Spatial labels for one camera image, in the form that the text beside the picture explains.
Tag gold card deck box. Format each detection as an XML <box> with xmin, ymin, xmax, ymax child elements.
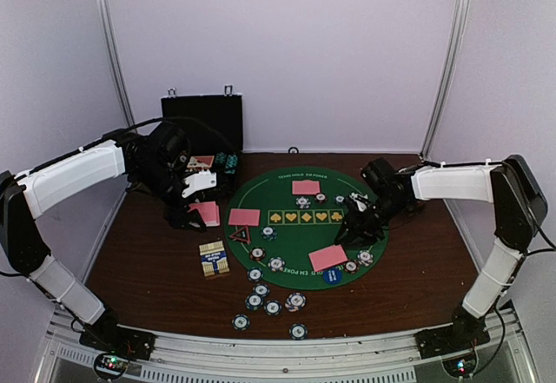
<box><xmin>199</xmin><ymin>241</ymin><xmax>229</xmax><ymax>278</ymax></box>

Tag aluminium front rail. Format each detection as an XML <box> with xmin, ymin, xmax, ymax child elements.
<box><xmin>31</xmin><ymin>308</ymin><xmax>541</xmax><ymax>382</ymax></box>

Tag dealt red card bottom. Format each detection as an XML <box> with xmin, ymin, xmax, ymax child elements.
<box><xmin>308</xmin><ymin>245</ymin><xmax>348</xmax><ymax>272</ymax></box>

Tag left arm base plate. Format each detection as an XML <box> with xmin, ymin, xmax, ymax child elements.
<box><xmin>79</xmin><ymin>327</ymin><xmax>156</xmax><ymax>360</ymax></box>

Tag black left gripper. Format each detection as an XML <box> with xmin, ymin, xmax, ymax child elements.
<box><xmin>132</xmin><ymin>160</ymin><xmax>207</xmax><ymax>232</ymax></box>

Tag blue tan chips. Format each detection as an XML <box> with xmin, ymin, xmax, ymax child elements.
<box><xmin>357</xmin><ymin>250</ymin><xmax>374</xmax><ymax>267</ymax></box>

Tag dealt red card top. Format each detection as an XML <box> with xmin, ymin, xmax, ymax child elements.
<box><xmin>292</xmin><ymin>180</ymin><xmax>321</xmax><ymax>195</ymax></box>

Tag red-backed card deck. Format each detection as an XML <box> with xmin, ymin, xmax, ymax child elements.
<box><xmin>189</xmin><ymin>201</ymin><xmax>221</xmax><ymax>227</ymax></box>

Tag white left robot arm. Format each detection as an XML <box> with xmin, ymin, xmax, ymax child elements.
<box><xmin>1</xmin><ymin>122</ymin><xmax>216</xmax><ymax>352</ymax></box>

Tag teal chip row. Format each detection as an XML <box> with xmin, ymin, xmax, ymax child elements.
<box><xmin>223</xmin><ymin>154</ymin><xmax>239</xmax><ymax>175</ymax></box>

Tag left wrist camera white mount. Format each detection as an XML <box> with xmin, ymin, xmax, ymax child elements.
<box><xmin>182</xmin><ymin>171</ymin><xmax>217</xmax><ymax>198</ymax></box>

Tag black red triangle all-in button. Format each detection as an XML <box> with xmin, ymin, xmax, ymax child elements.
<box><xmin>229</xmin><ymin>226</ymin><xmax>251</xmax><ymax>245</ymax></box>

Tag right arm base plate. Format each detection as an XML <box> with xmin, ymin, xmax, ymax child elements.
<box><xmin>414</xmin><ymin>326</ymin><xmax>491</xmax><ymax>360</ymax></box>

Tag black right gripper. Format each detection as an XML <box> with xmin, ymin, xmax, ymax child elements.
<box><xmin>334</xmin><ymin>194</ymin><xmax>409</xmax><ymax>248</ymax></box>

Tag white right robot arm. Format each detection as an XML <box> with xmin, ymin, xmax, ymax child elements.
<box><xmin>334</xmin><ymin>154</ymin><xmax>548</xmax><ymax>350</ymax></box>

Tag dark green chip row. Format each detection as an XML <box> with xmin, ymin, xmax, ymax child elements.
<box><xmin>214</xmin><ymin>152</ymin><xmax>228</xmax><ymax>165</ymax></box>

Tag green blue chip mat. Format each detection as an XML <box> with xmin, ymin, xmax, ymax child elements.
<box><xmin>334</xmin><ymin>195</ymin><xmax>346</xmax><ymax>206</ymax></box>

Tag blue small blind button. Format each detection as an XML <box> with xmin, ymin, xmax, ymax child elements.
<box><xmin>322</xmin><ymin>267</ymin><xmax>343</xmax><ymax>286</ymax></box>

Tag blue tan chip stack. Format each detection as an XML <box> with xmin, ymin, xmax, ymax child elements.
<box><xmin>285</xmin><ymin>292</ymin><xmax>307</xmax><ymax>312</ymax></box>

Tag blue tan chips mat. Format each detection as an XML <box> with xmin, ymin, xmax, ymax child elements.
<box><xmin>268</xmin><ymin>257</ymin><xmax>286</xmax><ymax>272</ymax></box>
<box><xmin>295</xmin><ymin>196</ymin><xmax>310</xmax><ymax>208</ymax></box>

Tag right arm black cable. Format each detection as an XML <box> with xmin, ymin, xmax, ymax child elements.
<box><xmin>473</xmin><ymin>208</ymin><xmax>556</xmax><ymax>358</ymax></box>

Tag black poker set case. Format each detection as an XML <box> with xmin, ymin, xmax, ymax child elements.
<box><xmin>161</xmin><ymin>86</ymin><xmax>243</xmax><ymax>200</ymax></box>

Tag black orange chips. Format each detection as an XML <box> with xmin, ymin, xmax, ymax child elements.
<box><xmin>344</xmin><ymin>260</ymin><xmax>359</xmax><ymax>274</ymax></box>
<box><xmin>314</xmin><ymin>193</ymin><xmax>328</xmax><ymax>204</ymax></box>
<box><xmin>249</xmin><ymin>248</ymin><xmax>266</xmax><ymax>261</ymax></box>

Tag boxed card deck in case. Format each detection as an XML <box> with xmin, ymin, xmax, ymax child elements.
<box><xmin>187</xmin><ymin>155</ymin><xmax>215</xmax><ymax>170</ymax></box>

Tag dealt red card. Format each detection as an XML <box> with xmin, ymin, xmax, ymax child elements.
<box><xmin>308</xmin><ymin>245</ymin><xmax>348</xmax><ymax>272</ymax></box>
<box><xmin>228</xmin><ymin>208</ymin><xmax>261</xmax><ymax>227</ymax></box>
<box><xmin>292</xmin><ymin>180</ymin><xmax>321</xmax><ymax>195</ymax></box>

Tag green round poker mat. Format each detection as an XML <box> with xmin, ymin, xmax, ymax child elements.
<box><xmin>222</xmin><ymin>167</ymin><xmax>388</xmax><ymax>292</ymax></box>

